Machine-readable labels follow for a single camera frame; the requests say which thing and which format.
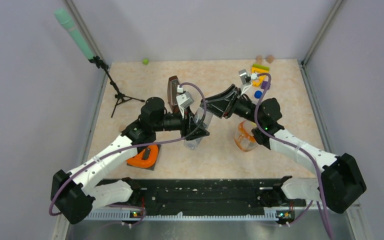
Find clear small water bottle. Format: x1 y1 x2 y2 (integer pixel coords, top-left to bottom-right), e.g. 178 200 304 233
182 106 214 151

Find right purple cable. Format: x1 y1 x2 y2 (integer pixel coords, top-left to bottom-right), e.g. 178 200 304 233
253 72 335 239

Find black tripod microphone stand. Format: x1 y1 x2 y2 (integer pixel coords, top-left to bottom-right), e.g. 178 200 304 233
88 56 145 118

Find blue cap labelled bottle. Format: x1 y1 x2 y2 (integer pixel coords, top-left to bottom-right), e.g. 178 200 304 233
253 90 263 99

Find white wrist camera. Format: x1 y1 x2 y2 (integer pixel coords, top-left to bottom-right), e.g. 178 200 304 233
176 85 195 117
238 69 259 96

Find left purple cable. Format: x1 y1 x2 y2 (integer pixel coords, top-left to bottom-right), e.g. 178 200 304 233
48 81 208 217

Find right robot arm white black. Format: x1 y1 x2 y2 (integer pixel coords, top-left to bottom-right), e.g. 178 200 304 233
200 84 367 214

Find tan wooden block right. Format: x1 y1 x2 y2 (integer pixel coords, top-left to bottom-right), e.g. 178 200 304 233
265 55 276 64

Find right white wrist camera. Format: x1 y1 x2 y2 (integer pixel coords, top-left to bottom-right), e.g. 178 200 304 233
238 69 259 96

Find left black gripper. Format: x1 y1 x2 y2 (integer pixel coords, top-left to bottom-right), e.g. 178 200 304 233
153 106 210 141

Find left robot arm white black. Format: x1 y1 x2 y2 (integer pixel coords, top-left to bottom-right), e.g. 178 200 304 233
48 97 210 225

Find tan wooden block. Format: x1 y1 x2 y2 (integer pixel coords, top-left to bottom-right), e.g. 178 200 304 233
265 55 276 64
255 55 264 65

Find orange tape dispenser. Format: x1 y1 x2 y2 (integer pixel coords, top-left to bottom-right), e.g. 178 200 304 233
126 144 159 169

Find dark grey square mat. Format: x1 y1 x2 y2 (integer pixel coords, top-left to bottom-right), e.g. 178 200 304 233
129 143 162 172

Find grey toothed cable tray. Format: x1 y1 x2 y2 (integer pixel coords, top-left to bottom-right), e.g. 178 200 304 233
85 208 291 222

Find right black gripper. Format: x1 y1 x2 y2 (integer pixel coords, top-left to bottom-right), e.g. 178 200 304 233
200 84 264 126

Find purple cube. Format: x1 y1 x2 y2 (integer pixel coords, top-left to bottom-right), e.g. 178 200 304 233
260 81 271 90

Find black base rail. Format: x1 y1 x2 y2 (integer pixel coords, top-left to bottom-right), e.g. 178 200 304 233
113 178 306 217

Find yellow triangular toy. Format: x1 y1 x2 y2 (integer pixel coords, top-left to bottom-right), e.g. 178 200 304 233
251 63 270 88

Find tan wooden block left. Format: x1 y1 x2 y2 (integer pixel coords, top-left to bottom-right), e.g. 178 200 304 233
255 55 264 65

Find brown wooden metronome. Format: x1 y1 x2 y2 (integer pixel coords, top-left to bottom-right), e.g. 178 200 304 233
167 75 181 114

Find mint green microphone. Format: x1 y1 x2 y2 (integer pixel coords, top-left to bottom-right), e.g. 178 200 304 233
54 8 95 62

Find orange juice bottle yellow cap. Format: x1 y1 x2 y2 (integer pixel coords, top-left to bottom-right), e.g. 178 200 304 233
234 120 259 152

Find purple cable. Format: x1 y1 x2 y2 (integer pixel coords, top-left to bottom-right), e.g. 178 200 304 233
48 81 208 217
253 72 335 239

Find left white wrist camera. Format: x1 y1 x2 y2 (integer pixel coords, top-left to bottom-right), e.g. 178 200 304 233
176 85 195 117

